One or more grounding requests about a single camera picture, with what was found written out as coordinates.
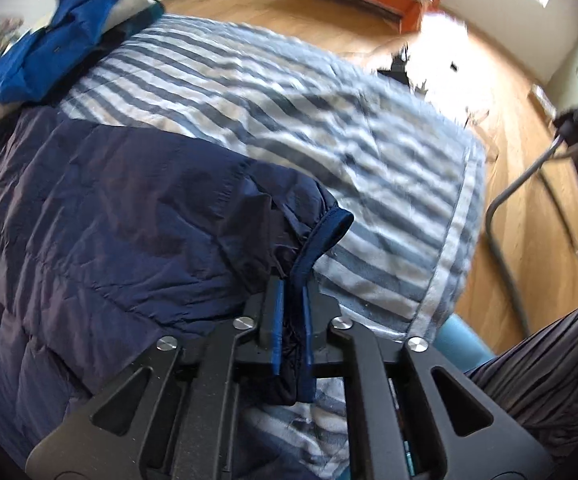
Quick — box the dark teal cloth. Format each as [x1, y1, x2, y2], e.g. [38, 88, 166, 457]
[114, 0, 168, 38]

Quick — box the person's grey trouser leg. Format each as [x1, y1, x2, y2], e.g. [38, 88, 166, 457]
[464, 290, 578, 461]

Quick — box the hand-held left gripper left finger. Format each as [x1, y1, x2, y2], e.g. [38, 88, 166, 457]
[25, 278, 286, 480]

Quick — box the light blue bed frame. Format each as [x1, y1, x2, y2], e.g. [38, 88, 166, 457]
[434, 315, 495, 372]

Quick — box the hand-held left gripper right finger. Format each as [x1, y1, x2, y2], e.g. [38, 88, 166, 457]
[299, 282, 555, 480]

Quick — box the bright blue garment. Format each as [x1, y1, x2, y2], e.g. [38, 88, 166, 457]
[0, 0, 165, 107]

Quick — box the grey hose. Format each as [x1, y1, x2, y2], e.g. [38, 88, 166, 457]
[486, 107, 578, 336]

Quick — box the navy puffer jacket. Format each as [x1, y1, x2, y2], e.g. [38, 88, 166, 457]
[0, 105, 355, 480]

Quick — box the blue white striped blanket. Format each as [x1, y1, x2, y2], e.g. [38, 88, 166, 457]
[59, 14, 487, 480]

